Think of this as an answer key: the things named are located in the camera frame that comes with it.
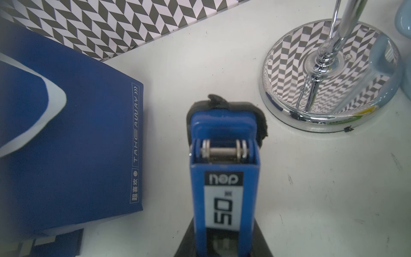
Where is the blue black stapler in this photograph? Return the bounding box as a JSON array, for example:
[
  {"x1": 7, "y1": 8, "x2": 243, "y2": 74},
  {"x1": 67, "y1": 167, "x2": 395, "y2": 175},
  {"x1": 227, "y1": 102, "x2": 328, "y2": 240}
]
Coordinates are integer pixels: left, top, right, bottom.
[{"x1": 186, "y1": 94, "x2": 270, "y2": 257}]

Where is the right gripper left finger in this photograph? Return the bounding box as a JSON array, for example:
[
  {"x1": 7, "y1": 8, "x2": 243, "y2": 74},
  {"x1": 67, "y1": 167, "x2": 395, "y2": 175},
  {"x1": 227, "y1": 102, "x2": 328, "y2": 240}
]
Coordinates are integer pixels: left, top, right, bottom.
[{"x1": 174, "y1": 219, "x2": 197, "y2": 257}]

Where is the blue cream tote bag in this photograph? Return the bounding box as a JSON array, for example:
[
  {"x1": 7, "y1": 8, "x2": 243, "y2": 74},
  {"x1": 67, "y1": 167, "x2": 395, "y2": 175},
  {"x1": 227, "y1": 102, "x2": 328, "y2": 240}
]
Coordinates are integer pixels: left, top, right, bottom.
[{"x1": 1, "y1": 229, "x2": 84, "y2": 257}]

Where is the royal blue tote bag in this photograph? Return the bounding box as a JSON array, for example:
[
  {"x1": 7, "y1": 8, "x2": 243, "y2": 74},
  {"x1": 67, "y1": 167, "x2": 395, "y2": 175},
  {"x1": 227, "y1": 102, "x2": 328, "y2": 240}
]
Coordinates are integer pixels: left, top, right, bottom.
[{"x1": 1, "y1": 19, "x2": 143, "y2": 242}]

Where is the light blue ceramic mug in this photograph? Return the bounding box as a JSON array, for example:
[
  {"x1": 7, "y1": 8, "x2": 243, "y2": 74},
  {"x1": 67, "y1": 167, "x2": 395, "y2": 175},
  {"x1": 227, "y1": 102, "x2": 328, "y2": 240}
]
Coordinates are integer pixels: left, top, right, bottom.
[{"x1": 395, "y1": 0, "x2": 411, "y2": 99}]

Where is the chrome mug tree stand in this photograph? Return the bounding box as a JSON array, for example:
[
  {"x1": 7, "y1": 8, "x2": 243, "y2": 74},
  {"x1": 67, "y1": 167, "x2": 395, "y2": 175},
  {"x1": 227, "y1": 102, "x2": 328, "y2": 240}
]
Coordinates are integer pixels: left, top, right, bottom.
[{"x1": 260, "y1": 1, "x2": 404, "y2": 133}]

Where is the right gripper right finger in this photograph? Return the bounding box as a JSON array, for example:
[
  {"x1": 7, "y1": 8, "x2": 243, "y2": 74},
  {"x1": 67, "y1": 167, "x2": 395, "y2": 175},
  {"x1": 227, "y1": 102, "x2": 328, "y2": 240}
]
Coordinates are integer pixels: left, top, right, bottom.
[{"x1": 252, "y1": 219, "x2": 274, "y2": 257}]

